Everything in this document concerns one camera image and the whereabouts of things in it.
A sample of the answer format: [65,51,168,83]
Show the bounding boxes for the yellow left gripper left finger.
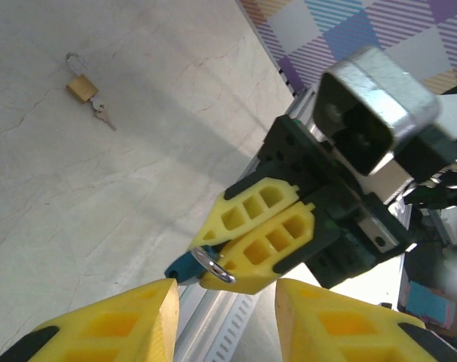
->
[0,278,181,362]

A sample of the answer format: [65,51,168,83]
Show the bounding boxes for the brass padlock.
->
[65,52,100,103]

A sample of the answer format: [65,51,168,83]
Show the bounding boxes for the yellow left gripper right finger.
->
[275,278,457,362]

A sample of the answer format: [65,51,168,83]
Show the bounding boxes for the blue padlock's silver keys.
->
[190,244,237,284]

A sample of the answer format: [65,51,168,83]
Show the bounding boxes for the brass padlock's keys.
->
[89,97,118,133]

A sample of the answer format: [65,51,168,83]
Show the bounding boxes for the blue padlock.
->
[164,247,205,284]

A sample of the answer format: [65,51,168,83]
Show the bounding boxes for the slotted grey cable duct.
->
[204,292,263,362]

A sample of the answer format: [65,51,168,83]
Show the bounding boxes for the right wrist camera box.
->
[310,44,443,207]

